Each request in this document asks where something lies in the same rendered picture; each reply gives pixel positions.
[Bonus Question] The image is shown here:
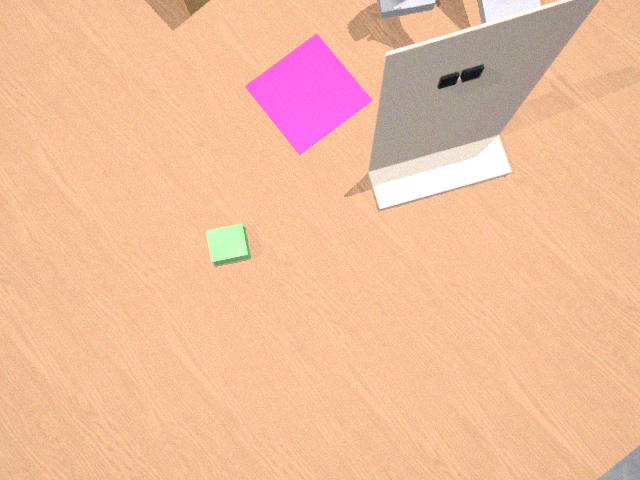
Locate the cream panel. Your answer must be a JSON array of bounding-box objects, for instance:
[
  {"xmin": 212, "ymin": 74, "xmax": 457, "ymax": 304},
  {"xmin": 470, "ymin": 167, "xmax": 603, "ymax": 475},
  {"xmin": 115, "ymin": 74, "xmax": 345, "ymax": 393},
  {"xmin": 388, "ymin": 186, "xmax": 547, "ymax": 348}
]
[{"xmin": 368, "ymin": 0, "xmax": 600, "ymax": 211}]

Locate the pink flat square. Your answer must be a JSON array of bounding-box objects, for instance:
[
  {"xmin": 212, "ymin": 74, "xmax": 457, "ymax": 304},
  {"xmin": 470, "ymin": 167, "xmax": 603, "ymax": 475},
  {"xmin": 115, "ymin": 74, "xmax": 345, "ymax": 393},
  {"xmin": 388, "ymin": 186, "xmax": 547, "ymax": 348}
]
[{"xmin": 245, "ymin": 33, "xmax": 372, "ymax": 155}]

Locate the light green square block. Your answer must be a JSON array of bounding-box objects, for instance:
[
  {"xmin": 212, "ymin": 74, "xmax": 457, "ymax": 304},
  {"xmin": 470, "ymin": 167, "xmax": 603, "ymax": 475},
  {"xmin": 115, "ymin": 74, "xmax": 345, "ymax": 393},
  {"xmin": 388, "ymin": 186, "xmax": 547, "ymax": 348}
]
[{"xmin": 207, "ymin": 224, "xmax": 251, "ymax": 265}]

